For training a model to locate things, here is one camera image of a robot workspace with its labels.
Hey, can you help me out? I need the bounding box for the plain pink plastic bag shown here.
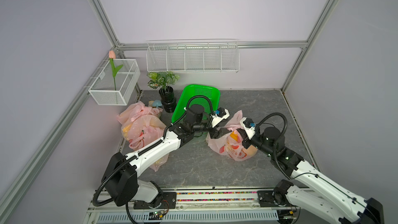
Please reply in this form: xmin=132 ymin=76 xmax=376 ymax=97
xmin=206 ymin=110 xmax=258 ymax=162

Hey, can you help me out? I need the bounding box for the pink peach printed bag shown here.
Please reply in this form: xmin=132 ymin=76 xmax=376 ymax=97
xmin=128 ymin=125 xmax=169 ymax=172

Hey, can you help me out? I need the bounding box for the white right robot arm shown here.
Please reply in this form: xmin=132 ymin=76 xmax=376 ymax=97
xmin=238 ymin=127 xmax=385 ymax=224

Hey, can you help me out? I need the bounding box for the green plastic basket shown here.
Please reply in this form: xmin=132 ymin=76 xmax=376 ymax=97
xmin=172 ymin=84 xmax=221 ymax=123

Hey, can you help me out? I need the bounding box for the black ceramic vase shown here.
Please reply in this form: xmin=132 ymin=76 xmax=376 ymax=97
xmin=159 ymin=86 xmax=177 ymax=113

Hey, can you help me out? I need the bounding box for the green variegated artificial plant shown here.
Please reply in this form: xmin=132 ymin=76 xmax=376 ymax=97
xmin=147 ymin=71 xmax=180 ymax=95

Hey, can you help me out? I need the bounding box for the artificial pink tulip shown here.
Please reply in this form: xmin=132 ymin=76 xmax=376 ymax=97
xmin=108 ymin=50 xmax=123 ymax=90

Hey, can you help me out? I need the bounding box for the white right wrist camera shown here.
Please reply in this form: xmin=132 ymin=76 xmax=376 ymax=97
xmin=239 ymin=117 xmax=256 ymax=140

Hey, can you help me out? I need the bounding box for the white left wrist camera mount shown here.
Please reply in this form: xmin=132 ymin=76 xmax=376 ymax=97
xmin=211 ymin=107 xmax=230 ymax=128

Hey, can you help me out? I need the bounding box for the black corrugated cable conduit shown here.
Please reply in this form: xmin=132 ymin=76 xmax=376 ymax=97
xmin=92 ymin=95 xmax=215 ymax=207

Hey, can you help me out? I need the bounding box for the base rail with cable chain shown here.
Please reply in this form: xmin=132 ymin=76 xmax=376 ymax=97
xmin=83 ymin=187 xmax=316 ymax=224

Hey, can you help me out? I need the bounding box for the white wire wall shelf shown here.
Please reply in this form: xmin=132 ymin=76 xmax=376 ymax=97
xmin=146 ymin=39 xmax=240 ymax=73

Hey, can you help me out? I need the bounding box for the white wire wall basket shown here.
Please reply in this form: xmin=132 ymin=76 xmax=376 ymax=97
xmin=88 ymin=59 xmax=141 ymax=106

